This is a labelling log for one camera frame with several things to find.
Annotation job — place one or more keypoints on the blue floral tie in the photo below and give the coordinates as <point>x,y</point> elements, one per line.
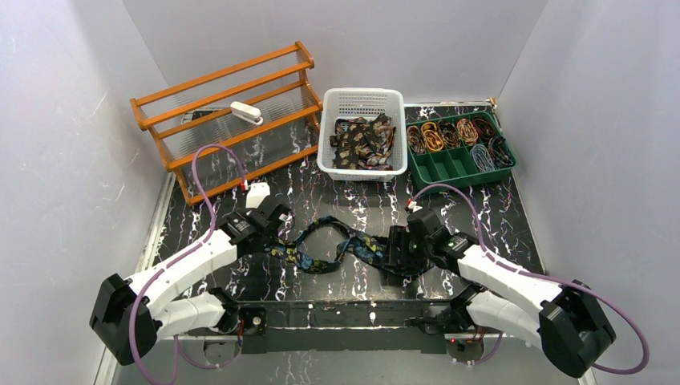
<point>370,249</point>

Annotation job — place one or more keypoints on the rolled light blue tie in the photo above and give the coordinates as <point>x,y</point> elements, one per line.
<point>482,158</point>

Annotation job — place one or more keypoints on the rolled dark brown tie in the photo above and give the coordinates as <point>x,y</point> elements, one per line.
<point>449,134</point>

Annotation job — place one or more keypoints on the rolled orange brown tie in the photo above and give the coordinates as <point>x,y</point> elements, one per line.
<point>467,132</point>

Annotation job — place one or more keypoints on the rolled dark red tie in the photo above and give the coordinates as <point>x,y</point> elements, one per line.
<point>484,128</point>

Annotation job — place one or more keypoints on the rolled yellow tie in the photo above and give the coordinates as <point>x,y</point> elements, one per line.
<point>431,137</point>

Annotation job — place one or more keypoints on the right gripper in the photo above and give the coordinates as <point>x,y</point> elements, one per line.
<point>397,246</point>

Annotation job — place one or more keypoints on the white plastic basket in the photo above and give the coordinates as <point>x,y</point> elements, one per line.
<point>351,103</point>

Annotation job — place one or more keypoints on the orange wooden rack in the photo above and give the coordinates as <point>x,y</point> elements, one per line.
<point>203,143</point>

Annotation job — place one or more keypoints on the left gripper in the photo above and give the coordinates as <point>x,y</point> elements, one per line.
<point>274,227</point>

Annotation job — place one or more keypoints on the rolled multicolour tie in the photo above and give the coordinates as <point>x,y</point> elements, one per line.
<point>415,140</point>

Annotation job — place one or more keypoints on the green divided tray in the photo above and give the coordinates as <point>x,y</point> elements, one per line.
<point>454,166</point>

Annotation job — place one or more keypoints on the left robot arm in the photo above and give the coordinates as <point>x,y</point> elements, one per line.
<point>131,314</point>

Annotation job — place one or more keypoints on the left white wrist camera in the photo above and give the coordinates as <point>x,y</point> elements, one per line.
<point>256,194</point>

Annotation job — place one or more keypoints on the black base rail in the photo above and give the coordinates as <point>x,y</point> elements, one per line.
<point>340,324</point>

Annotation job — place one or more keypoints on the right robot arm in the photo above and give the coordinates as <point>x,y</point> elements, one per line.
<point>567,325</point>

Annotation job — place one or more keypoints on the white stapler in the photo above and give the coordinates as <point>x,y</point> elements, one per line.
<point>247,113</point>

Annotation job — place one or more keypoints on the rolled dark navy tie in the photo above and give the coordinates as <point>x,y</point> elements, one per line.
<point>499,152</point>

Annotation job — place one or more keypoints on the dark brown patterned tie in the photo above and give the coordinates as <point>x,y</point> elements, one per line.
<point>362,144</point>

